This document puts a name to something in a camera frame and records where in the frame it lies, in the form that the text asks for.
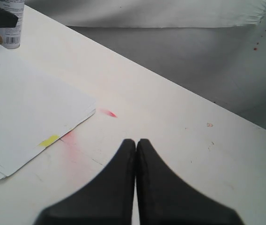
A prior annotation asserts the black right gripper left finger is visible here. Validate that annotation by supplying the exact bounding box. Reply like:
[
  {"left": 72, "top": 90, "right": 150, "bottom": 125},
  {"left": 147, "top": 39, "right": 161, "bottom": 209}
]
[{"left": 35, "top": 139, "right": 136, "bottom": 225}]

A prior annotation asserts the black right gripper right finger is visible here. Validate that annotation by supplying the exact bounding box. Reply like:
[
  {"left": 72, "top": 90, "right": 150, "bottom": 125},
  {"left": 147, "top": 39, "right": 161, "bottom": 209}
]
[{"left": 136, "top": 139, "right": 243, "bottom": 225}]

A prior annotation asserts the white spray paint can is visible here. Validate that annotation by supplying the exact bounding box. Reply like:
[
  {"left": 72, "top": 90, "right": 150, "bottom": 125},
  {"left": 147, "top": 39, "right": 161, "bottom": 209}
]
[{"left": 0, "top": 0, "right": 25, "bottom": 49}]

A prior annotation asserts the white paper stack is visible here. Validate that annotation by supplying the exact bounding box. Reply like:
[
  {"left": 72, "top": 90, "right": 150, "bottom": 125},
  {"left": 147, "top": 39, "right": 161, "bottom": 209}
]
[{"left": 0, "top": 45, "right": 96, "bottom": 179}]

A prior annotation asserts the grey backdrop cloth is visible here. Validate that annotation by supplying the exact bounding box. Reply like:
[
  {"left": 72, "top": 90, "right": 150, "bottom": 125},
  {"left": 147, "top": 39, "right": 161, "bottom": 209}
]
[{"left": 26, "top": 0, "right": 266, "bottom": 129}]

